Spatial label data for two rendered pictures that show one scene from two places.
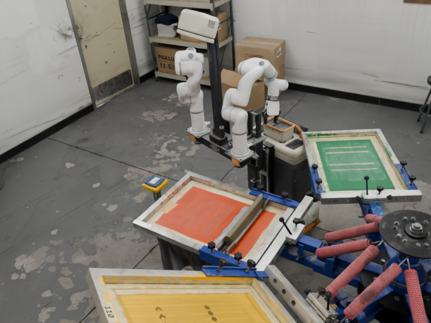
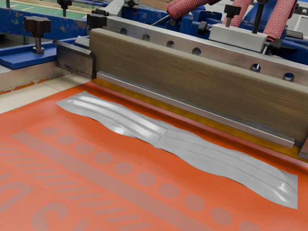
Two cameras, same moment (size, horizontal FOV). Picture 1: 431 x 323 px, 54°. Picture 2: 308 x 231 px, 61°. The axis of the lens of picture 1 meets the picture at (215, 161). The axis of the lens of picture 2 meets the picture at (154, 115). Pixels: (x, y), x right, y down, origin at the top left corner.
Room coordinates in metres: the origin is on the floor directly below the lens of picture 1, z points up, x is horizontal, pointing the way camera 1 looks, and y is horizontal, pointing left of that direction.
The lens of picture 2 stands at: (1.93, 0.23, 1.15)
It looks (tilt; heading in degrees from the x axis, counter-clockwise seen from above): 27 degrees down; 258
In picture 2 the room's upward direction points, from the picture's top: 10 degrees clockwise
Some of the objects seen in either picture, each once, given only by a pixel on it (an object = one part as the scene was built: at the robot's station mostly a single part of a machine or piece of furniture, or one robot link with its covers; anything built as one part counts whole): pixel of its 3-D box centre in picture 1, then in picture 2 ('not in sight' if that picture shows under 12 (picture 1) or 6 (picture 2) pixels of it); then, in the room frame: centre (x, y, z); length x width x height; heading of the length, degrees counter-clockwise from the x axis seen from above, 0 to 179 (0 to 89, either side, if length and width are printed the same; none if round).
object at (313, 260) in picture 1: (281, 251); not in sight; (1.67, -0.32, 0.89); 1.24 x 0.06 x 0.06; 55
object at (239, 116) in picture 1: (237, 120); not in sight; (2.35, -0.16, 1.37); 0.13 x 0.10 x 0.16; 46
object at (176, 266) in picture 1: (192, 263); not in sight; (1.78, 0.19, 0.74); 0.46 x 0.04 x 0.42; 55
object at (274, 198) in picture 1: (272, 200); (70, 58); (2.01, -0.33, 0.98); 0.30 x 0.05 x 0.07; 55
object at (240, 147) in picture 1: (241, 141); not in sight; (2.35, -0.18, 1.21); 0.16 x 0.13 x 0.15; 127
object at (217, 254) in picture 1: (225, 261); not in sight; (1.55, -0.01, 0.98); 0.30 x 0.05 x 0.07; 55
